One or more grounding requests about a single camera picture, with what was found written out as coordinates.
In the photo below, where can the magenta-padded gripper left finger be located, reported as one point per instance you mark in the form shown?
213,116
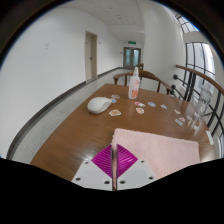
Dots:
91,175

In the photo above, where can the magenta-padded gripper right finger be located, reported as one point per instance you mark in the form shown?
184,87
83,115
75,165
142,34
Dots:
136,173

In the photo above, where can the pink towel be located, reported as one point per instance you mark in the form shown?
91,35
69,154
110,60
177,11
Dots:
160,150

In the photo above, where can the orange and white sticker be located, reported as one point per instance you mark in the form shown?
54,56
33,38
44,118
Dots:
115,112

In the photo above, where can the pink and white sticker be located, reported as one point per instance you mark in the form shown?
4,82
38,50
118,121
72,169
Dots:
139,104

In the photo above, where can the white computer mouse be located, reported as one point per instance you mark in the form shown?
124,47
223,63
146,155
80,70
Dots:
99,105

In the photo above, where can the light blue sticker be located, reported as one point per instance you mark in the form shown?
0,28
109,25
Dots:
163,106

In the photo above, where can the cream sticker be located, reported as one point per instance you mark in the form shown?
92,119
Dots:
177,111

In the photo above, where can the small blue sticker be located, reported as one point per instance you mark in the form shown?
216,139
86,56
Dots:
113,100

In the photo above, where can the white paper card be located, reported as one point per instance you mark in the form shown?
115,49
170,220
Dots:
209,137

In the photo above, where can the white spray bottle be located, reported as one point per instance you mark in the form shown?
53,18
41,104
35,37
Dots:
134,86

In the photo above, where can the clear plastic bottle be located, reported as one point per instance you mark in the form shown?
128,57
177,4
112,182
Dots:
203,103

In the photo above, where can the wooden chair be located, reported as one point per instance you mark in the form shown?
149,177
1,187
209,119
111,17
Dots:
146,75

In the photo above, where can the grey double door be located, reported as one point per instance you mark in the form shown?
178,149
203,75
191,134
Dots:
132,58

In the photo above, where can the wood-topped black railing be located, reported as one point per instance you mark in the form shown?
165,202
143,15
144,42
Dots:
200,75

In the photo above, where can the beige side door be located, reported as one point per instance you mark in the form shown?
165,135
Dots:
90,56

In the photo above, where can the tall dark-framed window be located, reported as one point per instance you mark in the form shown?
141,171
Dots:
200,60

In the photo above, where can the green exit sign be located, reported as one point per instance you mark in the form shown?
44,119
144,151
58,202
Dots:
132,42

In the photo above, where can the slanted upper window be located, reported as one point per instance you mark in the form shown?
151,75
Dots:
187,24

